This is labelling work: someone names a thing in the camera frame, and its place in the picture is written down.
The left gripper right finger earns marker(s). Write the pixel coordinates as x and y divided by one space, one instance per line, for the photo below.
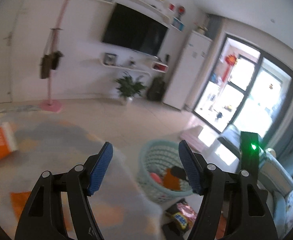
248 214

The orange red plastic bag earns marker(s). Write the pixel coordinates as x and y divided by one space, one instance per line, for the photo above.
173 181

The orange white carton box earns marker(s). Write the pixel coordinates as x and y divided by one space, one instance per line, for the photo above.
8 143

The pink yogurt drink bottle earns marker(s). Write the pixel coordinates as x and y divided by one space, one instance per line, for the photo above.
156 178

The grey sofa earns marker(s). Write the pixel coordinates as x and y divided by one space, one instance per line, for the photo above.
232 139

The yellow snack wrapper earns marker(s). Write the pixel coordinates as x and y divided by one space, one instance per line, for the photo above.
182 214

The pink folded mat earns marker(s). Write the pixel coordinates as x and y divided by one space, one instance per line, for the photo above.
191 136

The red chinese knot decoration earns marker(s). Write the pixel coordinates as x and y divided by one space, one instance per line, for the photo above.
230 61

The teal plastic laundry basket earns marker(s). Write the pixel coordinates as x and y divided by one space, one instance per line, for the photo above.
158 156

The white tall cabinet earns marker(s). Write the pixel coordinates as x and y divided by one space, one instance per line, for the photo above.
191 60

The black acoustic guitar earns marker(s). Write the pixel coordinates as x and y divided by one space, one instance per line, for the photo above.
157 88

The pink coat rack stand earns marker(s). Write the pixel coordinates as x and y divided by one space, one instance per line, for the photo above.
50 104

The green potted plant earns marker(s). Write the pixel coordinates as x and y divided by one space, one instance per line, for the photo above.
129 87

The brown tote bag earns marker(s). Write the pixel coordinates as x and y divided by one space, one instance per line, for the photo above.
46 59

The framed butterfly picture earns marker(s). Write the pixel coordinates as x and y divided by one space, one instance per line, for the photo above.
110 59

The black small bag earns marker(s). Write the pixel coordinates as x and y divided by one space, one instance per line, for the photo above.
56 59

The white red wall cube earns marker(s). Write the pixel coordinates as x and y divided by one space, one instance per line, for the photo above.
159 67

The small blue wall cube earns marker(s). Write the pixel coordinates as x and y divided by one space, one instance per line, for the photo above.
177 24

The white upper wall shelf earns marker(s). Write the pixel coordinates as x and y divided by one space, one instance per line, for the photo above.
153 8

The white curved wall shelf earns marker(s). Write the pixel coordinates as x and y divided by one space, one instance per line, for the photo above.
125 68

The black wall television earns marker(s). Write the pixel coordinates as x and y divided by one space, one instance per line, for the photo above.
133 30

